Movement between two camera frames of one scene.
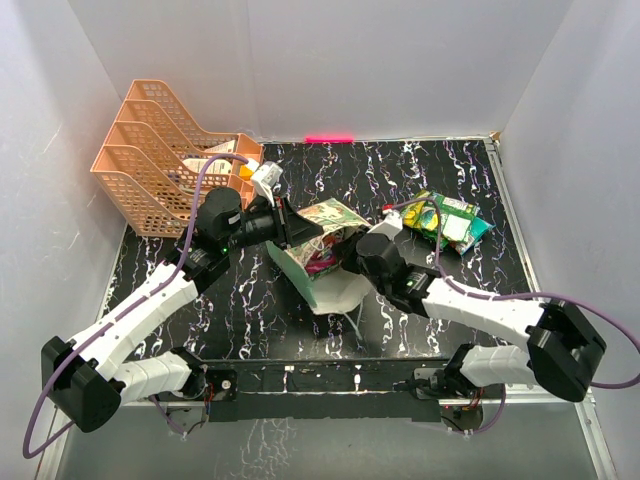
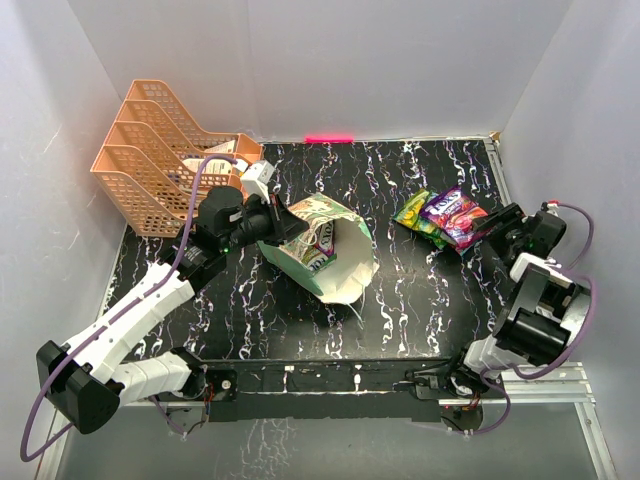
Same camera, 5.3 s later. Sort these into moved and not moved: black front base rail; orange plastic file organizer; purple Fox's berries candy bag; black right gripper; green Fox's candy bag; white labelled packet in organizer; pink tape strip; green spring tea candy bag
Moved: purple Fox's berries candy bag; black right gripper; green Fox's candy bag
Not moved: green spring tea candy bag; black front base rail; orange plastic file organizer; white labelled packet in organizer; pink tape strip
